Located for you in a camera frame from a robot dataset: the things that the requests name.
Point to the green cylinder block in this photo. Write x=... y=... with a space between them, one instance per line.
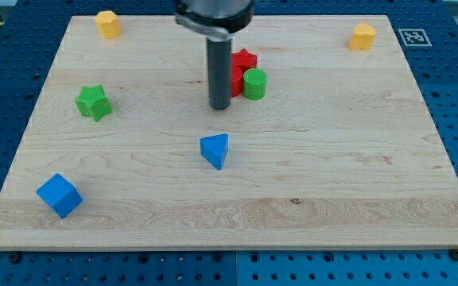
x=254 y=84

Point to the red cylinder block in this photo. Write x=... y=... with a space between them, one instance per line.
x=236 y=81

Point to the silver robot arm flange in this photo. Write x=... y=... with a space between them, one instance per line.
x=217 y=20

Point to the yellow heart block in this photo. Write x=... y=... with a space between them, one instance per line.
x=363 y=37

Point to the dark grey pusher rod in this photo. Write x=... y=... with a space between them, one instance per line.
x=219 y=73

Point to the green star block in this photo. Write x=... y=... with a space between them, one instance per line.
x=93 y=102

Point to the blue cube block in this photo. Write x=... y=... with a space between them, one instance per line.
x=60 y=195

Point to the red star block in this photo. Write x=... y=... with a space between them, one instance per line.
x=244 y=60

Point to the blue triangle block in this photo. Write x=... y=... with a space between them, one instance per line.
x=214 y=149

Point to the white fiducial marker tag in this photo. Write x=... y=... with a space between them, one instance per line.
x=413 y=37

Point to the light wooden board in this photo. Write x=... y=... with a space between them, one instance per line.
x=340 y=154

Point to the yellow hexagon block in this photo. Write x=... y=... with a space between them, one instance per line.
x=107 y=24

